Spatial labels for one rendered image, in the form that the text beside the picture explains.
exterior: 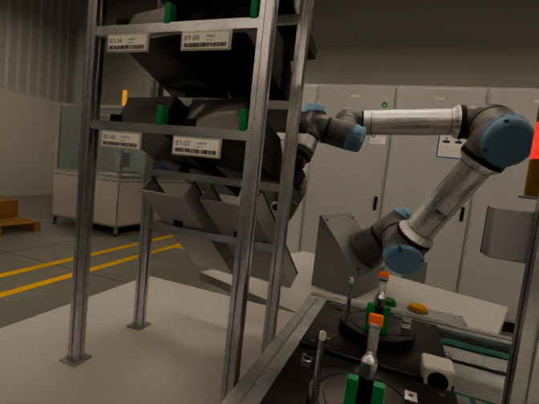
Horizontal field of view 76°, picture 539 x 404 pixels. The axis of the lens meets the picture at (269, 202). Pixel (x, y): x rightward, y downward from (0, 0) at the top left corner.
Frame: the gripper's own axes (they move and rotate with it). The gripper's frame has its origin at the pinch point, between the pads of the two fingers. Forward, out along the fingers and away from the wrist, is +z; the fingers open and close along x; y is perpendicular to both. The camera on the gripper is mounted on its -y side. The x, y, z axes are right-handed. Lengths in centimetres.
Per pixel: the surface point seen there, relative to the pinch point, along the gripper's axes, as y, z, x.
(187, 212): -14.4, 10.4, 15.8
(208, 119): -31.6, -1.7, 12.9
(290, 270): -0.9, 12.3, -7.8
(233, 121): -33.8, -1.4, 7.8
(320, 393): -32.1, 31.7, -16.7
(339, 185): 253, -141, -23
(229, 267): 3.2, 15.6, 6.7
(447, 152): 211, -186, -110
